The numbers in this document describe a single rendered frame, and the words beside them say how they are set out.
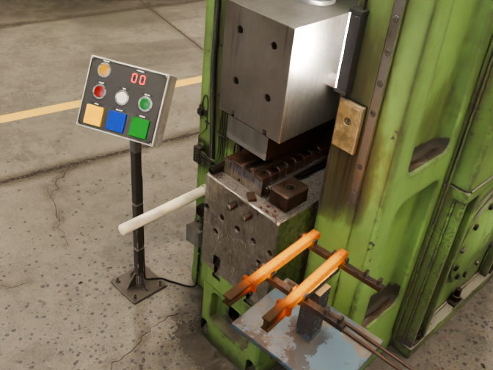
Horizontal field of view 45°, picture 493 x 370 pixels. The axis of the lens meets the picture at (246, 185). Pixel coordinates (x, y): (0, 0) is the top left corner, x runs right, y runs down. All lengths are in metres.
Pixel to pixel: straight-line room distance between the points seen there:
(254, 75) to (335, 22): 0.31
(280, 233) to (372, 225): 0.31
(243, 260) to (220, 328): 0.50
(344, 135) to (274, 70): 0.31
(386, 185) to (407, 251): 0.64
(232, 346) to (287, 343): 0.76
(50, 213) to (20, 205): 0.19
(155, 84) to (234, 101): 0.37
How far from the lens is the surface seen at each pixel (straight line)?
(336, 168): 2.05
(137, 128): 2.33
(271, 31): 1.88
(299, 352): 1.95
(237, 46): 2.00
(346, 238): 2.15
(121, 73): 2.38
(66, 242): 3.36
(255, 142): 2.07
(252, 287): 1.74
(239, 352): 2.67
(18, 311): 3.05
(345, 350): 1.99
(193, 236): 2.79
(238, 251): 2.29
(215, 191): 2.25
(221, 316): 2.73
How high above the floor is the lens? 2.21
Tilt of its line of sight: 36 degrees down
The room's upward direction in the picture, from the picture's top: 6 degrees clockwise
